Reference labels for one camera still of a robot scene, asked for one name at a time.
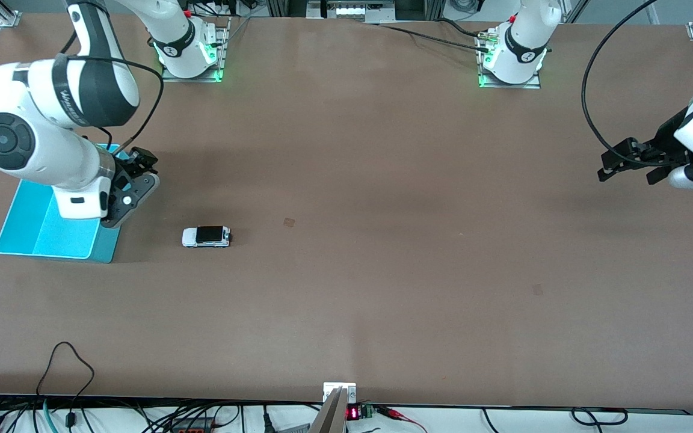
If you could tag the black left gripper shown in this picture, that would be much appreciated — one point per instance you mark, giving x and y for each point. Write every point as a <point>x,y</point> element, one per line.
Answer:
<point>670,139</point>

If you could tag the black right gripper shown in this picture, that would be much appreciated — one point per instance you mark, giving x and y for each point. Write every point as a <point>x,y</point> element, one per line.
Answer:
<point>123,170</point>

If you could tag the white jeep toy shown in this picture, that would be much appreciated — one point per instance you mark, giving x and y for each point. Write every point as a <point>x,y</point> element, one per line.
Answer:
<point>205,236</point>

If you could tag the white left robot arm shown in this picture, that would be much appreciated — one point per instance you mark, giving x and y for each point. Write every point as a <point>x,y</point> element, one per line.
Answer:
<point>518,54</point>

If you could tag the turquoise plastic bin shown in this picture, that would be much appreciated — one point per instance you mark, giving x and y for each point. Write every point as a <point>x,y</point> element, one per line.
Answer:
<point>27,222</point>

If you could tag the silver device box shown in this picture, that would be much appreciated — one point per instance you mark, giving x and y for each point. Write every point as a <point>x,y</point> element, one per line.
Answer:
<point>352,11</point>

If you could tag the red digit display module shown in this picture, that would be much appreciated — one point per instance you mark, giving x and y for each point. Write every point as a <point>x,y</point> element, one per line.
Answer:
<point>354,413</point>

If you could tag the red clip lead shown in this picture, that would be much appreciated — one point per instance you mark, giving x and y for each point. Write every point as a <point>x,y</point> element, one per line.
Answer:
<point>391,413</point>

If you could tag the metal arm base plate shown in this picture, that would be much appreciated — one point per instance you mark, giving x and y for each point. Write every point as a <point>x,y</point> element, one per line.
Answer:
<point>190,79</point>
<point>506,86</point>

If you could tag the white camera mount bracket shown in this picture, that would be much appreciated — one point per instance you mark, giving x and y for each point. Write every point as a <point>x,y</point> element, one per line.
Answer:
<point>331,388</point>

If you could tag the aluminium camera pole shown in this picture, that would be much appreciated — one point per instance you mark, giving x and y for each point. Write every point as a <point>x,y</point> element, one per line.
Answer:
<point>329,418</point>

